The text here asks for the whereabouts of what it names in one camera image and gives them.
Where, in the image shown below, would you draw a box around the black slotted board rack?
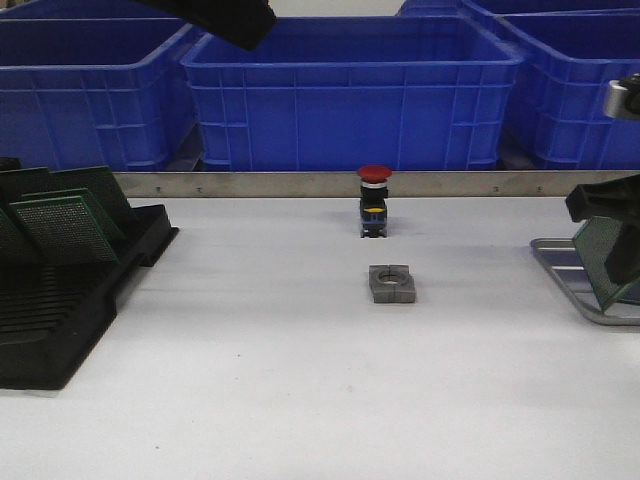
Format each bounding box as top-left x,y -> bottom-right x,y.
0,158 -> 180,392

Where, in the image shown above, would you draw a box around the silver metal tray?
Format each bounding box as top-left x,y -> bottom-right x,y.
530,238 -> 639,327

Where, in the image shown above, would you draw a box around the grey metal clamp block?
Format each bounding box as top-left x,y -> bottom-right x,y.
369,264 -> 417,304

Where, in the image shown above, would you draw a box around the green circuit board front row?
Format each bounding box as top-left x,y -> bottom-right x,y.
9,197 -> 118,265

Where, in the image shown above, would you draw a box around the centre blue plastic crate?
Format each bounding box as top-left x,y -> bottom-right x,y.
182,16 -> 522,172

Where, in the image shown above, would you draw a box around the blue plastic crate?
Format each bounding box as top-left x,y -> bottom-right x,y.
1,18 -> 201,172
182,16 -> 522,172
496,13 -> 639,170

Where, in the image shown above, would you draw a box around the left blue plastic crate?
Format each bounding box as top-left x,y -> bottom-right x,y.
1,18 -> 201,172

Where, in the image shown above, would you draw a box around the far left blue crate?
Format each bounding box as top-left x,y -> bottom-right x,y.
1,0 -> 179,20

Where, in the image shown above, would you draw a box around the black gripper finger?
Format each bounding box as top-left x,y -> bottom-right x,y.
142,0 -> 277,51

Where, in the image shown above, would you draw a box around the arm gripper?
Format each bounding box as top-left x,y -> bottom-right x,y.
565,73 -> 639,285

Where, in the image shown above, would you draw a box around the far right blue crate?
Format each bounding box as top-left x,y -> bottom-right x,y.
397,0 -> 639,16

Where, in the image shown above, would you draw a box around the right blue plastic crate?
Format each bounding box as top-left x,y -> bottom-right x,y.
496,13 -> 639,170

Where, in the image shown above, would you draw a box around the red emergency stop button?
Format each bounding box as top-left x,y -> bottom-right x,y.
357,165 -> 393,238

